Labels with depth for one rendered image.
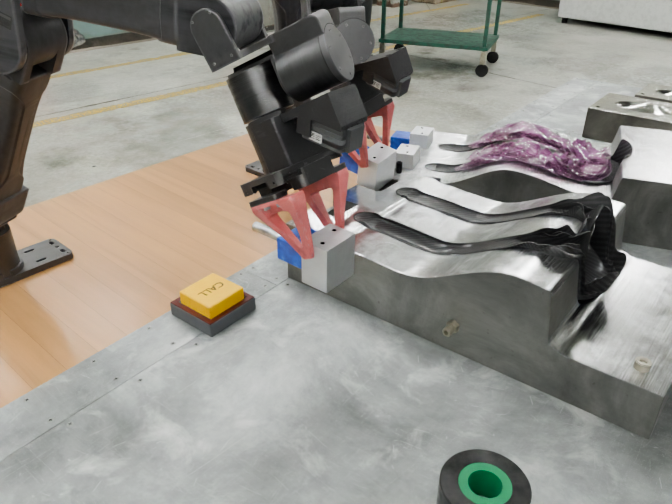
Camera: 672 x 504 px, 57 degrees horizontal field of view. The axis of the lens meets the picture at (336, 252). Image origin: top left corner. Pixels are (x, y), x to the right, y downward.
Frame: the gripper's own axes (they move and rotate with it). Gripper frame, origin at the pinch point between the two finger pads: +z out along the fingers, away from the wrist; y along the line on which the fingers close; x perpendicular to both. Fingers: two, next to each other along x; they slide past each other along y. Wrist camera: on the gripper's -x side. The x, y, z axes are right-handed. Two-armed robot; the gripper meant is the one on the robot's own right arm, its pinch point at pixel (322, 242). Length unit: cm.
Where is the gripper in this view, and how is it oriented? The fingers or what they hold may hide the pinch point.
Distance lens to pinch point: 67.6
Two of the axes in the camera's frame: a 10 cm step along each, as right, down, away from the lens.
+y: 6.2, -4.0, 6.8
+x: -6.9, 1.3, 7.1
